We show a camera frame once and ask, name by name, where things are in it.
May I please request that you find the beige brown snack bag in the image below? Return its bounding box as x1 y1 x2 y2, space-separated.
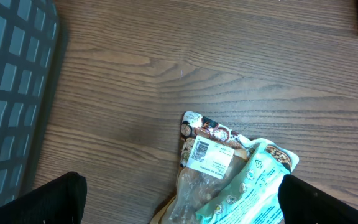
150 111 252 223

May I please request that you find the teal snack packet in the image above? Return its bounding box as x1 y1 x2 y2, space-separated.
196 138 299 224

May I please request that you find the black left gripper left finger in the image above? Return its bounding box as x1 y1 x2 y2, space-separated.
0 172 87 224

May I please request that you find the grey plastic mesh basket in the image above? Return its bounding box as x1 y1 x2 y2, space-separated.
0 0 60 207

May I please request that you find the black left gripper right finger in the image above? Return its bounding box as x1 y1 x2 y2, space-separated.
278 175 358 224

